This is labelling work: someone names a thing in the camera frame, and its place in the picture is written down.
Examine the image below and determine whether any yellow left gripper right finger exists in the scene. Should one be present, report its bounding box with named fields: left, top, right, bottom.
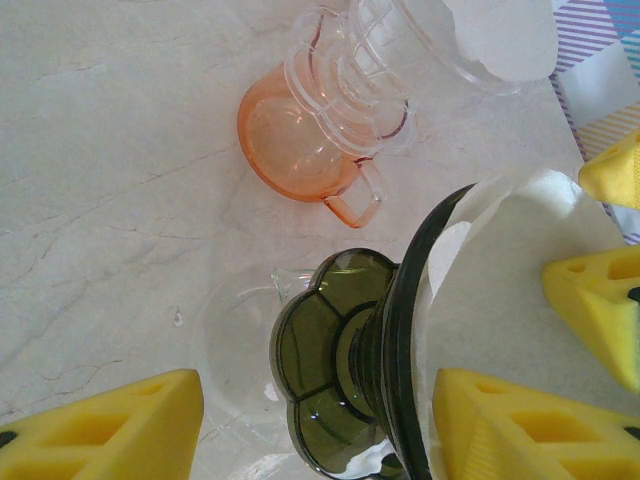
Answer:
left=431, top=367, right=640, bottom=480

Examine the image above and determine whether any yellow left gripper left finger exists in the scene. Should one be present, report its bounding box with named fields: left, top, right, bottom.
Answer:
left=0, top=368, right=207, bottom=480

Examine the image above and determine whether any white paper coffee filter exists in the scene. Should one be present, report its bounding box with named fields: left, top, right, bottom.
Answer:
left=442, top=0, right=560, bottom=82
left=418, top=168, right=640, bottom=480

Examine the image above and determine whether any glass server with wood handle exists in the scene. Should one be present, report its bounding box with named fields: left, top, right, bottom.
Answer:
left=191, top=262, right=321, bottom=451

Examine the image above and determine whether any dark green dripper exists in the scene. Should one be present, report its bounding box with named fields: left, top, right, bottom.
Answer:
left=268, top=182, right=484, bottom=480

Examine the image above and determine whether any clear plastic dripper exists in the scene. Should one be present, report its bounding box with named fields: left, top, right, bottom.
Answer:
left=282, top=0, right=557, bottom=157

